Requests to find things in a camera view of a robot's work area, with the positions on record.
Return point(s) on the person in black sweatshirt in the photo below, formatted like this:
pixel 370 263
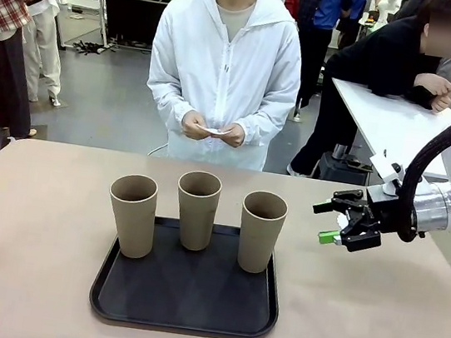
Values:
pixel 383 61

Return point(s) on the tall tan cup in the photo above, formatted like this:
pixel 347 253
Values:
pixel 133 227
pixel 194 223
pixel 259 245

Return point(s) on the black plastic serving tray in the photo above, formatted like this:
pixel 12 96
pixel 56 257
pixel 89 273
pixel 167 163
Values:
pixel 190 298

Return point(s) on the person in white trousers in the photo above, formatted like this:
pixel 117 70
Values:
pixel 45 47

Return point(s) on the person's left hand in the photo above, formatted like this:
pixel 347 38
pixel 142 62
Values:
pixel 235 136

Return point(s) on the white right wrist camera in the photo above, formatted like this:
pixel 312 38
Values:
pixel 385 168

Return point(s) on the person's left forearm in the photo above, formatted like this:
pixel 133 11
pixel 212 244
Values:
pixel 270 116

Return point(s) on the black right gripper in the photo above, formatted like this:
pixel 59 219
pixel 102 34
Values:
pixel 387 217

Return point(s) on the person in blue jacket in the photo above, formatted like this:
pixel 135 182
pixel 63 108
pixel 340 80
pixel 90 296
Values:
pixel 328 7

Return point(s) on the black table base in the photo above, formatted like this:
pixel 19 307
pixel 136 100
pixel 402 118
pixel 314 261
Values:
pixel 343 166

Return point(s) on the person's right hand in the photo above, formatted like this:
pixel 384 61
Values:
pixel 191 126

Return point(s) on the workbench with black panel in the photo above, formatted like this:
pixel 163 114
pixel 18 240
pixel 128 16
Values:
pixel 133 17

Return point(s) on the white side table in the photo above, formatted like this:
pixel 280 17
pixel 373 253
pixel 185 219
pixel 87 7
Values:
pixel 384 115

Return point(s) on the person's right forearm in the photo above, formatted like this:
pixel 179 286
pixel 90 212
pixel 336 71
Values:
pixel 167 102

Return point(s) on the person in white jacket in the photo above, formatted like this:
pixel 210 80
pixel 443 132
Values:
pixel 222 72

